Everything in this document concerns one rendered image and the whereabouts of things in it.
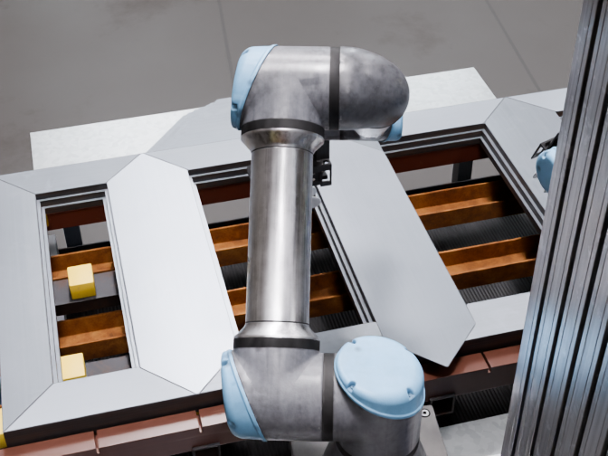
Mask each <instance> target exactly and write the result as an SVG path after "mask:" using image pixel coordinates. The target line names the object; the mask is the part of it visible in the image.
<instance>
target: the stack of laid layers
mask: <svg viewBox="0 0 608 456"><path fill-rule="evenodd" d="M351 141H354V142H356V143H359V144H362V145H365V146H368V147H373V148H376V149H379V150H382V151H384V152H385V155H386V156H387V158H393V157H403V156H409V155H414V154H420V153H426V152H432V151H437V150H443V149H448V148H454V147H465V146H470V145H476V144H480V145H481V147H482V148H483V150H484V151H485V153H486V154H487V156H488V157H489V159H490V161H491V162H492V164H493V165H494V167H496V169H497V170H498V172H499V174H500V175H501V177H502V178H503V180H504V182H505V183H506V185H507V186H508V188H509V190H510V191H511V193H512V194H513V195H514V196H515V198H516V199H517V201H518V203H519V204H520V206H521V207H522V209H523V210H524V212H525V213H526V215H527V217H528V218H529V220H530V221H531V223H532V224H533V225H534V226H535V228H536V229H537V231H538V233H539V234H540V235H541V231H542V225H543V221H544V215H545V210H544V208H543V207H542V205H541V204H540V203H539V202H538V200H537V199H536V197H535V196H534V194H533V193H532V191H531V190H530V189H529V187H528V186H527V184H526V182H525V181H524V179H523V178H522V176H521V175H520V174H519V172H518V171H517V169H516V168H515V167H514V165H513V164H512V162H511V161H510V159H509V158H508V156H507V155H506V153H505V152H504V150H503V149H502V147H501V146H500V144H499V143H498V141H497V140H496V139H495V138H494V136H493V135H492V133H491V132H490V130H489V129H488V127H487V126H486V124H485V123H483V124H478V125H471V126H466V127H460V128H449V129H444V130H437V131H432V132H426V133H421V134H414V135H409V136H403V137H401V138H400V139H399V140H397V141H386V142H380V141H355V140H351ZM250 164H251V160H249V161H243V162H238V163H232V164H226V165H220V166H209V167H204V168H198V169H192V170H187V171H188V175H189V177H190V181H191V184H192V187H193V190H194V194H195V200H196V203H197V206H198V210H199V213H200V216H201V219H202V223H203V226H204V231H205V235H206V238H207V241H208V245H209V248H210V252H211V254H212V258H213V261H214V267H215V270H216V273H217V277H218V280H219V283H220V286H221V290H222V294H223V299H224V302H225V306H226V308H227V312H228V315H229V319H230V321H231V325H232V328H233V333H234V335H236V334H237V333H238V329H237V326H236V323H235V319H234V316H233V311H232V307H231V304H230V300H229V298H228V294H227V291H226V288H225V285H224V282H223V276H222V273H221V270H220V266H219V263H218V260H217V257H216V253H215V250H214V245H213V241H212V238H211V234H210V232H209V229H208V225H207V222H206V219H205V216H204V210H203V207H202V204H201V200H200V197H199V194H198V191H197V189H203V188H208V187H215V186H220V185H230V184H236V183H241V182H247V181H251V180H250V178H249V176H248V173H247V166H249V165H250ZM314 187H316V190H317V192H316V194H315V195H313V196H315V197H318V198H320V200H321V203H320V205H319V206H317V207H314V208H313V210H314V213H315V215H316V216H317V219H318V223H319V225H320V227H321V230H322V232H323V234H324V236H325V238H326V241H327V243H328V247H329V249H330V251H331V253H332V256H333V258H334V260H335V263H336V265H337V268H338V270H339V273H340V275H341V278H342V280H343V281H344V284H345V286H346V289H347V292H348V295H349V297H350V299H351V301H352V303H353V306H354V308H355V311H356V313H357V316H358V318H359V321H360V323H361V324H365V323H369V322H375V318H374V316H373V314H372V311H371V309H370V308H369V305H368V303H367V301H366V297H365V295H364V293H363V291H362V289H361V287H360V285H359V282H358V280H357V278H356V275H355V273H354V270H353V268H352V266H351V263H350V261H349V259H348V257H347V254H346V252H345V249H344V247H343V245H342V242H341V241H340V239H339V236H338V234H337V230H336V228H335V226H334V224H333V222H332V220H331V218H330V215H329V213H328V209H327V207H326V206H325V203H324V201H323V199H322V196H321V194H320V192H319V190H318V187H317V186H316V185H315V186H314ZM35 200H36V209H37V219H38V229H39V238H40V248H41V258H42V267H43V286H44V297H45V306H46V316H47V326H48V335H49V345H50V355H51V364H52V383H58V382H63V378H62V361H61V352H60V343H59V335H58V326H57V317H56V308H55V299H54V290H53V282H52V265H51V256H50V247H49V239H48V230H47V221H46V215H47V214H52V213H58V212H63V211H69V210H75V209H81V208H86V207H92V206H97V205H103V204H104V208H105V214H106V219H107V225H108V229H109V239H110V245H111V250H112V255H113V261H114V266H115V272H116V276H117V282H118V287H119V297H120V302H121V307H122V313H123V318H124V323H125V329H126V334H127V340H128V349H129V354H130V360H131V365H132V368H134V367H140V366H139V361H138V352H137V346H136V341H135V336H134V331H133V326H132V321H131V316H130V311H129V305H128V296H127V292H126V286H125V281H124V276H123V271H122V266H121V260H120V256H119V247H118V241H117V236H116V231H115V226H114V221H113V216H112V211H111V206H110V200H109V191H108V187H107V183H106V184H101V185H90V186H84V187H78V188H72V189H67V190H61V191H55V192H50V193H43V194H38V195H35ZM523 330H524V329H521V330H517V331H512V332H508V333H503V334H498V335H494V336H489V337H481V338H476V339H472V340H467V341H464V343H463V344H462V346H461V348H460V350H459V351H458V353H457V354H456V356H455V357H459V356H467V355H472V354H477V353H481V354H482V355H483V352H486V351H490V350H495V349H500V348H504V347H513V346H517V345H521V340H522V335H523ZM222 404H223V390H222V389H221V390H216V391H212V392H207V393H202V394H194V395H189V396H185V397H180V398H176V399H171V400H166V401H162V402H157V403H152V404H144V405H140V406H135V407H130V408H126V409H121V410H117V411H112V412H107V413H99V414H93V415H89V416H84V417H80V418H75V419H70V420H66V421H61V422H57V423H48V424H44V425H39V426H34V427H30V428H25V429H21V430H16V431H11V432H3V434H4V437H5V442H6V445H7V448H11V447H15V446H20V445H25V444H29V443H34V442H42V441H47V440H50V439H55V438H60V437H64V436H69V435H73V434H78V433H83V432H91V431H94V432H97V430H100V429H105V428H109V427H114V426H119V425H123V424H128V423H136V422H141V421H145V420H149V419H154V418H158V417H163V416H168V415H172V414H177V413H185V412H190V411H194V410H195V411H196V412H198V410H199V409H204V408H208V407H213V406H217V405H222Z"/></svg>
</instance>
